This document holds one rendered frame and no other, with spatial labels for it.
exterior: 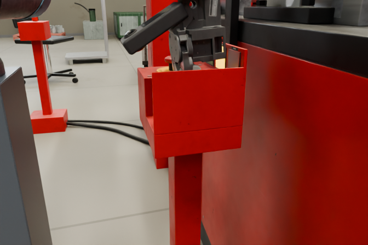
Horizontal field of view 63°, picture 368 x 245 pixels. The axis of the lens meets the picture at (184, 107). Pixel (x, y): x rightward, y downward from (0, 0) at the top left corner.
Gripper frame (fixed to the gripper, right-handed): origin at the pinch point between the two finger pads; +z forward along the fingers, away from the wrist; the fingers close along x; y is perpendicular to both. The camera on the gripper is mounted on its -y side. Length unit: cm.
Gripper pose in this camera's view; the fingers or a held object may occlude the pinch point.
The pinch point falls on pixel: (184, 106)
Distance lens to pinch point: 55.3
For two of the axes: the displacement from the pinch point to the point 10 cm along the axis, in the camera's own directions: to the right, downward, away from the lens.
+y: 9.6, -1.6, 2.2
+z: 0.8, 9.4, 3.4
